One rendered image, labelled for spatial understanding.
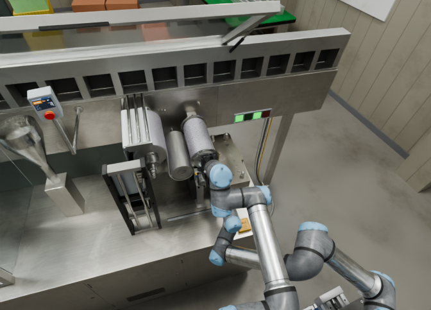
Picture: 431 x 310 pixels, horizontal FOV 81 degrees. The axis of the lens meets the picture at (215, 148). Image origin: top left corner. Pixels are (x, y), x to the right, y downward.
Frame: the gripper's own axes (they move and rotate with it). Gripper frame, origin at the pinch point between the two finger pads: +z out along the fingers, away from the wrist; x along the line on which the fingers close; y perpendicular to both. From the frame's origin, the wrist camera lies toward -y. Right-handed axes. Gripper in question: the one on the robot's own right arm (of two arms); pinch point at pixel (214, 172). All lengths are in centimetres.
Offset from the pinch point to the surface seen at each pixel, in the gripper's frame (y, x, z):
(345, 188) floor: -109, -154, 23
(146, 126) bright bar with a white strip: 36.5, 30.4, 5.3
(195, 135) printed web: 22.0, 7.9, 8.7
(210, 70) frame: 44, -5, 31
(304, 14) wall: -32, -221, 277
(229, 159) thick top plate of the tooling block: -6.0, -13.3, 11.3
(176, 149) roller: 14.4, 18.7, 8.4
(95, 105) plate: 33, 53, 30
